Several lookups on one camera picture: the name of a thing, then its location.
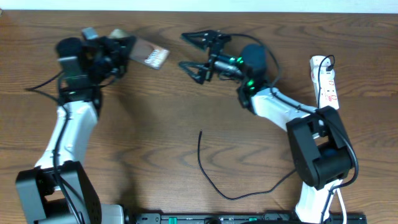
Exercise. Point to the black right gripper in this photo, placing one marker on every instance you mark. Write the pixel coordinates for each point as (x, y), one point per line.
(206, 70)

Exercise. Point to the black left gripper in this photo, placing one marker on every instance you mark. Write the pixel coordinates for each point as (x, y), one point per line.
(120, 55)

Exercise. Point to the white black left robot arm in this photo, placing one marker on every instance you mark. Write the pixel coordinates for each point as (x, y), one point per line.
(57, 189)

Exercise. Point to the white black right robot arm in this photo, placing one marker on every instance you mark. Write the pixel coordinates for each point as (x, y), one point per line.
(322, 153)

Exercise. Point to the white usb charger adapter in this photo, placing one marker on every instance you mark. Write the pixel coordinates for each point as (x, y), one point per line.
(324, 73)

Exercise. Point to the white power strip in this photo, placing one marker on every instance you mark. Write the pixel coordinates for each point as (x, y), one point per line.
(325, 90)

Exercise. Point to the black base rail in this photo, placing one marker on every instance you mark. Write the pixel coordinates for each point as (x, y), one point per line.
(269, 217)

